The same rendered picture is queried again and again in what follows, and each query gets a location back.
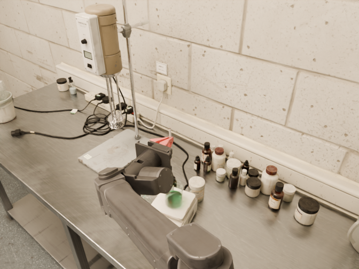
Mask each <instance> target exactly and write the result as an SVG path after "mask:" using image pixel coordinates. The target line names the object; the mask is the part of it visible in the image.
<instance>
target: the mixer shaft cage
mask: <svg viewBox="0 0 359 269"><path fill-rule="evenodd" d="M115 79H116V87H117V92H118V100H119V108H120V115H119V114H116V110H115V103H114V95H113V88H112V79H111V78H109V82H110V87H109V82H108V78H106V85H107V92H108V99H109V103H110V110H111V116H110V117H109V118H108V119H107V120H108V122H109V127H110V128H111V129H120V128H122V127H123V126H124V122H123V121H124V117H123V116H122V111H121V103H120V95H119V86H118V78H117V76H116V77H115ZM110 88H111V94H110ZM111 95H112V101H111ZM112 103H113V108H112ZM113 109H114V115H113Z"/></svg>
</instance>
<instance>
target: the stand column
mask: <svg viewBox="0 0 359 269"><path fill-rule="evenodd" d="M122 7H123V17H124V23H128V14H127V3H126V0H122ZM126 44H127V54H128V65H129V75H130V85H131V95H132V106H133V111H134V122H135V133H136V135H135V139H136V140H139V139H140V138H141V136H140V135H139V132H138V121H137V109H136V98H135V87H134V76H133V69H132V58H131V47H130V38H126Z"/></svg>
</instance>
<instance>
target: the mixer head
mask: <svg viewBox="0 0 359 269"><path fill-rule="evenodd" d="M84 11H85V12H82V13H77V14H75V19H76V25H77V30H78V34H79V39H80V44H81V50H82V55H83V61H84V66H85V70H86V71H87V72H90V73H92V74H95V75H97V76H101V77H104V78H111V77H116V76H118V75H119V74H120V73H121V70H122V60H121V51H120V48H119V39H118V30H117V25H116V22H117V18H116V10H115V7H114V6H113V5H111V4H92V5H89V6H87V7H86V8H85V10H84Z"/></svg>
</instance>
